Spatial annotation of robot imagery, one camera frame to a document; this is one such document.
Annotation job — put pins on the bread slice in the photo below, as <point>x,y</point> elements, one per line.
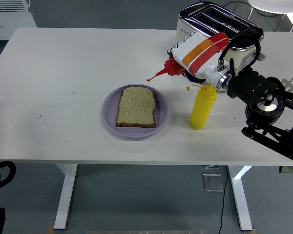
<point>136,107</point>

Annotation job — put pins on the purple plate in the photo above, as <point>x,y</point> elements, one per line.
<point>136,131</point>

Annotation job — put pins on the white slatted appliance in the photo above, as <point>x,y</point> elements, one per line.
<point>9,22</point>

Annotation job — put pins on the white chrome toaster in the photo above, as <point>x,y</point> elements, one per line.
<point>241,26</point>

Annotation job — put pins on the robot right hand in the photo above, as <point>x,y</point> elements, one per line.
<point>200,65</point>

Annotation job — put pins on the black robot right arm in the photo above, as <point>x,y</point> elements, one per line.
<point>256,85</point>

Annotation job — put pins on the red squeeze bottle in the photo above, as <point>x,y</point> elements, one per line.
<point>173,67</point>

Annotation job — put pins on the white table leg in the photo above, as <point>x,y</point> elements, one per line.
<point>241,195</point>
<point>64,195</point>

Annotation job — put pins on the white round table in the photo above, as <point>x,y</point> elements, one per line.
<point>276,5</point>

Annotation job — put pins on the desk control panel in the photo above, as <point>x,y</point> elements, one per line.
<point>290,169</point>

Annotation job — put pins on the clear floor plate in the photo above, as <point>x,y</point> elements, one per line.
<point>213,182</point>

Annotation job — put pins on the yellow squeeze bottle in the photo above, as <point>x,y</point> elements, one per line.
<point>202,109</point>

